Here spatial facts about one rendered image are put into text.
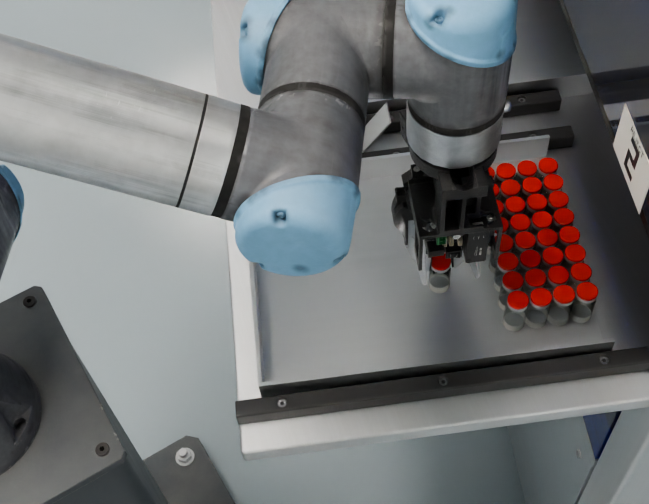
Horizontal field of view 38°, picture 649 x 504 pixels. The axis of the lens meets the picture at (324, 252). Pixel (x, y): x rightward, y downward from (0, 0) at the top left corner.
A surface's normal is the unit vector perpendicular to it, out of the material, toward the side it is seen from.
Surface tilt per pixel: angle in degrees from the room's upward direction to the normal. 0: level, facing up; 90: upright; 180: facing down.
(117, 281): 0
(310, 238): 91
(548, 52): 0
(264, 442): 0
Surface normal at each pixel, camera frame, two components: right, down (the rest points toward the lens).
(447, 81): -0.15, 0.80
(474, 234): 0.11, 0.82
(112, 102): 0.27, -0.27
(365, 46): -0.11, 0.18
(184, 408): -0.07, -0.55
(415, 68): -0.11, 0.54
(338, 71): 0.43, -0.45
